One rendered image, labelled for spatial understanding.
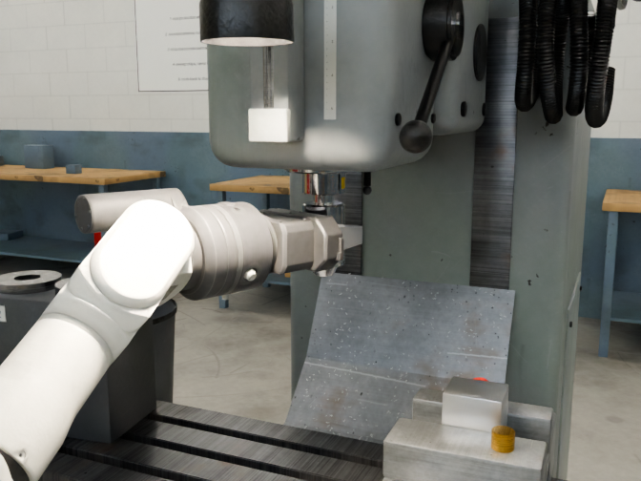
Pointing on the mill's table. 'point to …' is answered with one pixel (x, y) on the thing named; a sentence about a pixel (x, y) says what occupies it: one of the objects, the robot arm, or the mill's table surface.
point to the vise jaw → (457, 455)
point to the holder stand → (143, 366)
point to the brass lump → (503, 439)
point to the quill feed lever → (437, 10)
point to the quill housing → (332, 90)
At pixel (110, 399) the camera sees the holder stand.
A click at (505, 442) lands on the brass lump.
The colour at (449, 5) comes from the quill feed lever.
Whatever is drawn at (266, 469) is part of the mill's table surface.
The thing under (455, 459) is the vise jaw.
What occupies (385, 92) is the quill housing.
